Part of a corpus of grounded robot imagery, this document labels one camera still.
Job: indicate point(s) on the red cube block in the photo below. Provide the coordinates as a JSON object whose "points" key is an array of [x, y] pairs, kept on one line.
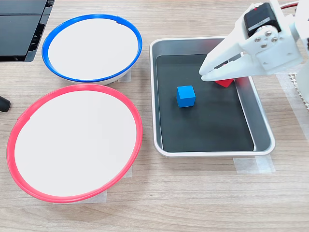
{"points": [[225, 83]]}

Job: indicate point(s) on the blue cube block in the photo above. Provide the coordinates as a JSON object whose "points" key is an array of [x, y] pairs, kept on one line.
{"points": [[185, 96]]}

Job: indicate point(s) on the silver metal tray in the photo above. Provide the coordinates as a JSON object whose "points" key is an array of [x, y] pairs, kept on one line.
{"points": [[259, 120]]}

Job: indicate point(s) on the black tray liner mat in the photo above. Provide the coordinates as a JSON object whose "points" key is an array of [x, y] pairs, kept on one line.
{"points": [[210, 125]]}

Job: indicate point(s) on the white dish blue rim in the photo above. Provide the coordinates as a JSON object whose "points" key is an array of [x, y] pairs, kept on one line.
{"points": [[93, 48]]}

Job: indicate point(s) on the white dish red rim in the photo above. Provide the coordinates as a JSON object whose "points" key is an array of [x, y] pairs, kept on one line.
{"points": [[74, 145]]}

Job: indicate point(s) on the black plastic device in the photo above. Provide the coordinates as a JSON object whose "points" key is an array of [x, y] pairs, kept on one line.
{"points": [[17, 33]]}

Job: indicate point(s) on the black rounded stand foot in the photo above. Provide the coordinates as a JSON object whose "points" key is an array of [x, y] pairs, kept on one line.
{"points": [[4, 104]]}

